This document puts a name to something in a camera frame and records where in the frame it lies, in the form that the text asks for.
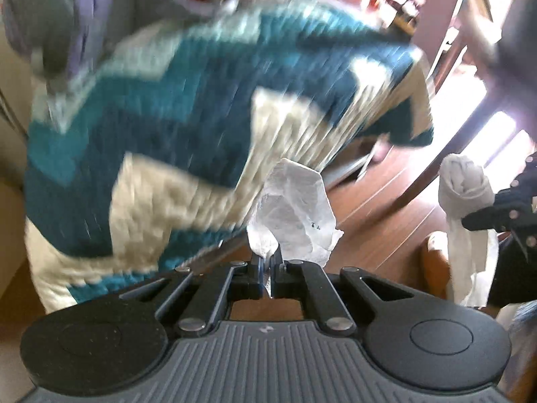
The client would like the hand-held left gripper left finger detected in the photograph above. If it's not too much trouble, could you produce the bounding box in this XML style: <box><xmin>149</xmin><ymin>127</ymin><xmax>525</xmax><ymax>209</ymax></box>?
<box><xmin>119</xmin><ymin>256</ymin><xmax>266</xmax><ymax>339</ymax></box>

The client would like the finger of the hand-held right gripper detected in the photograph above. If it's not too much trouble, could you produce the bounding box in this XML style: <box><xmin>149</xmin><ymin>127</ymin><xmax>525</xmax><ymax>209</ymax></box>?
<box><xmin>493</xmin><ymin>168</ymin><xmax>537</xmax><ymax>211</ymax></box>
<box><xmin>460</xmin><ymin>199</ymin><xmax>531</xmax><ymax>232</ymax></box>

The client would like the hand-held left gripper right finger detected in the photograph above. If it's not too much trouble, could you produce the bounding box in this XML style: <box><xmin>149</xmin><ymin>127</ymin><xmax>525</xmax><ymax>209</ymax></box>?
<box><xmin>268</xmin><ymin>248</ymin><xmax>420</xmax><ymax>339</ymax></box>

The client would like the white cloth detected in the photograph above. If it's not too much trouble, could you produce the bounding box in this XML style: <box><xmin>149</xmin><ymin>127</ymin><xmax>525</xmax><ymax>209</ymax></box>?
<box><xmin>437</xmin><ymin>153</ymin><xmax>501</xmax><ymax>308</ymax></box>

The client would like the white paper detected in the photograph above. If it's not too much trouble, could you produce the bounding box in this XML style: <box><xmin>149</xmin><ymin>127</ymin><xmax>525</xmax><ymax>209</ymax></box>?
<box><xmin>247</xmin><ymin>158</ymin><xmax>345</xmax><ymax>268</ymax></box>

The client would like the wooden chair with dark cushion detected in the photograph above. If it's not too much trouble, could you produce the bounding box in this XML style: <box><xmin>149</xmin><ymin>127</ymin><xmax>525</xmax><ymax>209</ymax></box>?
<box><xmin>394</xmin><ymin>8</ymin><xmax>537</xmax><ymax>211</ymax></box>

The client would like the pink desk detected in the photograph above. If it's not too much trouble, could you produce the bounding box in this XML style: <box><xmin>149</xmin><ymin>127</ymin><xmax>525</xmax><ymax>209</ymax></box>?
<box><xmin>420</xmin><ymin>0</ymin><xmax>479</xmax><ymax>93</ymax></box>

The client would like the teal white zigzag quilt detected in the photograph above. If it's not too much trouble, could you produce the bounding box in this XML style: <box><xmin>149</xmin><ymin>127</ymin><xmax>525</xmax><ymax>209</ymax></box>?
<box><xmin>23</xmin><ymin>0</ymin><xmax>435</xmax><ymax>315</ymax></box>

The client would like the purple grey cloth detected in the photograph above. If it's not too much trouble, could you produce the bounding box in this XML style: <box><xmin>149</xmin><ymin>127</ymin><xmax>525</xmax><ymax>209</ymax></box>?
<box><xmin>0</xmin><ymin>0</ymin><xmax>236</xmax><ymax>80</ymax></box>

